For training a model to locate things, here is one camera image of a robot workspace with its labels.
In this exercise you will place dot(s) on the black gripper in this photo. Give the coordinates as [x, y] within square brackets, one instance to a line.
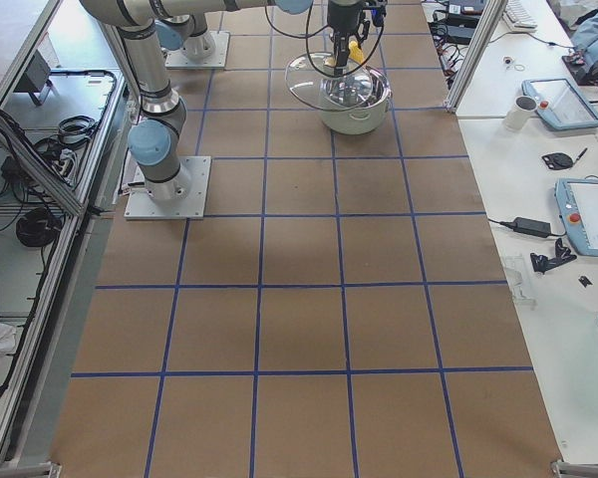
[340, 16]

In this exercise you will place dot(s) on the yellow corn cob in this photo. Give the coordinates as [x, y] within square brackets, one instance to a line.
[359, 57]

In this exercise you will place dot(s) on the glass pot lid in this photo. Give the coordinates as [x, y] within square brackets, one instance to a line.
[314, 84]

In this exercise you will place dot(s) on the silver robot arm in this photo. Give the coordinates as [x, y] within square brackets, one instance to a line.
[154, 140]

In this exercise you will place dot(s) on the pale green cooking pot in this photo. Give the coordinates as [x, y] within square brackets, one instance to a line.
[368, 115]

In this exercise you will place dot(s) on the white mug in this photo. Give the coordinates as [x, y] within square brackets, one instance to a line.
[520, 112]

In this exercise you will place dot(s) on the far blue teach pendant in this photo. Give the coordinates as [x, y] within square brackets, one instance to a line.
[567, 108]

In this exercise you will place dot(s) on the blue teach pendant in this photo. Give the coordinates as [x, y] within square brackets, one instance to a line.
[567, 108]
[577, 201]

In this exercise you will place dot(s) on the black power adapter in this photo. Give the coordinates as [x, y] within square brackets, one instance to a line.
[531, 227]

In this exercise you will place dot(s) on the near blue teach pendant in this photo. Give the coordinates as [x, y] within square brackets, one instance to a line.
[577, 201]

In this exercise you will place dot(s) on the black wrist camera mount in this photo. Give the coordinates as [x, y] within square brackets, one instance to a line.
[378, 10]

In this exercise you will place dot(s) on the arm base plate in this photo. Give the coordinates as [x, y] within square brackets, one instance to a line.
[204, 52]
[182, 197]

